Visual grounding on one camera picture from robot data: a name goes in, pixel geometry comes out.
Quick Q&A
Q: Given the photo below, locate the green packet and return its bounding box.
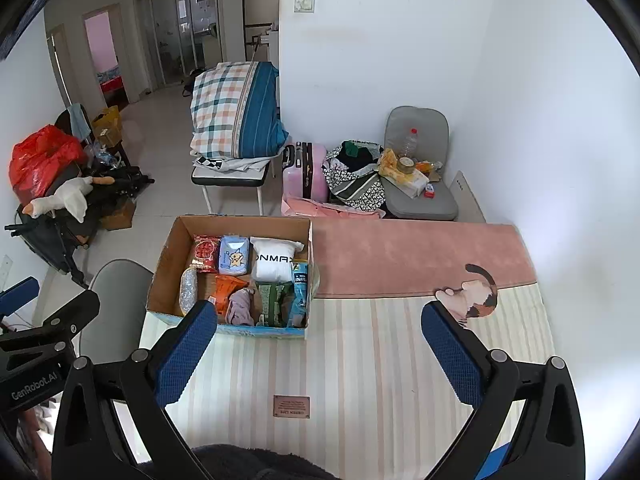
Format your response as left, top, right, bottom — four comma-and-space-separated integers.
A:
255, 281, 295, 327

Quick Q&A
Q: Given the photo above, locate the light blue cloth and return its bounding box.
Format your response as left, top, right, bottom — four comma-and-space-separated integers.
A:
67, 103, 90, 138

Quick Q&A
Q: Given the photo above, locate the grey cushioned chair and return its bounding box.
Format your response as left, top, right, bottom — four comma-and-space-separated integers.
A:
382, 106, 459, 222

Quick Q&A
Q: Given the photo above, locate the black folded stroller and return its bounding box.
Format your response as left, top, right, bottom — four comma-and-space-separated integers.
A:
5, 165, 156, 288

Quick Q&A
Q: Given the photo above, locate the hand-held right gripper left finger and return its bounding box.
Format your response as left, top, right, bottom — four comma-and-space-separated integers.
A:
51, 300, 218, 480

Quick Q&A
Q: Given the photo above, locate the glass sliding door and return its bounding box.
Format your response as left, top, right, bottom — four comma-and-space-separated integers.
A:
135, 0, 223, 92

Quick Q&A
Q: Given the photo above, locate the folded plaid blue quilt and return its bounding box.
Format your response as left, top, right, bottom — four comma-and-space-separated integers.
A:
189, 61, 290, 160

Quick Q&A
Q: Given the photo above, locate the pink suitcase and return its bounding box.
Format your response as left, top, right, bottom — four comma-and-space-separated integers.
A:
281, 141, 330, 204

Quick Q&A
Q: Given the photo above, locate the clear plastic packet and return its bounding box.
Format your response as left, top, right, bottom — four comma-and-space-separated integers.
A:
179, 266, 199, 317

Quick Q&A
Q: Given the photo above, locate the white lettered packet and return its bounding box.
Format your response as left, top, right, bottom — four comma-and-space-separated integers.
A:
249, 236, 305, 283

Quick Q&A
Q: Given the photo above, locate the purple cloth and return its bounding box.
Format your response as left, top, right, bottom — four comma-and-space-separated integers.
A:
225, 287, 256, 327

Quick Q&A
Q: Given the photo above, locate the white goose plush toy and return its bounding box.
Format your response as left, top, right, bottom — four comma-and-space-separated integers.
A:
22, 175, 116, 223

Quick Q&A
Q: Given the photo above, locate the red snack packet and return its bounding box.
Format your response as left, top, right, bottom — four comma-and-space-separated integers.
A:
189, 235, 221, 273

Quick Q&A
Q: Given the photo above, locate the brown cardboard box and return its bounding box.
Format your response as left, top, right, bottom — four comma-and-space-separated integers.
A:
100, 199, 137, 232

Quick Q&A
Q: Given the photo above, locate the blue tube packet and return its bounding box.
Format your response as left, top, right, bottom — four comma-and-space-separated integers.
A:
287, 259, 310, 328

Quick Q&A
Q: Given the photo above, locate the white folding bench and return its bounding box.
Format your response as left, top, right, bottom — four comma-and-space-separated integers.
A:
191, 157, 277, 216

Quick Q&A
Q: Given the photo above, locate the orange snack packet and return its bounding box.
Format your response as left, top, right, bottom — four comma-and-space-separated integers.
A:
207, 274, 250, 315

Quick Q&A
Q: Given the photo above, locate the brown sewn label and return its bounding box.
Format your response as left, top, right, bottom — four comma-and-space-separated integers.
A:
273, 395, 311, 418

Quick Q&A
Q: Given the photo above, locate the yellow cardboard box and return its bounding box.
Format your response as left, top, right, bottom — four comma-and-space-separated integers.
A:
91, 106, 123, 146

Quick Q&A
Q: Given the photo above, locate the yellow plastic bag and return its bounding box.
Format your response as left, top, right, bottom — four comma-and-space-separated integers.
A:
377, 148, 401, 176

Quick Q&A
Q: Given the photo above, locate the pink plastic bag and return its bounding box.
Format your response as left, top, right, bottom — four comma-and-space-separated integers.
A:
281, 196, 387, 219

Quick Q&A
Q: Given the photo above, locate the black white patterned bag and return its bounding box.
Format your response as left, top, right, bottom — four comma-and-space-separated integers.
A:
321, 139, 387, 212

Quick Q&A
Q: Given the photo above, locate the grey round-backed chair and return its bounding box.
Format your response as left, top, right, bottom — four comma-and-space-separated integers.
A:
80, 258, 155, 361

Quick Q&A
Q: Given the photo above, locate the white patterned folded cloth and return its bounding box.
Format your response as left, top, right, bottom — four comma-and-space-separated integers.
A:
192, 155, 273, 173

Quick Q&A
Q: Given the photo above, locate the blue tissue packet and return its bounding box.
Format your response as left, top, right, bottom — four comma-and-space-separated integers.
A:
218, 235, 252, 276

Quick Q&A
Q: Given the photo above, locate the white leaning panel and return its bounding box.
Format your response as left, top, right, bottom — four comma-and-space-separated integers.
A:
450, 170, 487, 224

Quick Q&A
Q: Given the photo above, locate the white tissue box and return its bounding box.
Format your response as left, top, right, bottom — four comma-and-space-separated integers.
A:
385, 165, 431, 196

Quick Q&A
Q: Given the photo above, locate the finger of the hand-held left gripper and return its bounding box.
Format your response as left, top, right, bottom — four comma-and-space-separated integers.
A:
0, 276, 40, 317
0, 290, 101, 346

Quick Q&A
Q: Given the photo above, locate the red plastic bag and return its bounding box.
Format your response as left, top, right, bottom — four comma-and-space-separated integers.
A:
9, 125, 88, 201

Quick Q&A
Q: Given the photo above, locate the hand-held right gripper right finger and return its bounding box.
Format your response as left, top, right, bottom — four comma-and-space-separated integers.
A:
421, 301, 586, 480

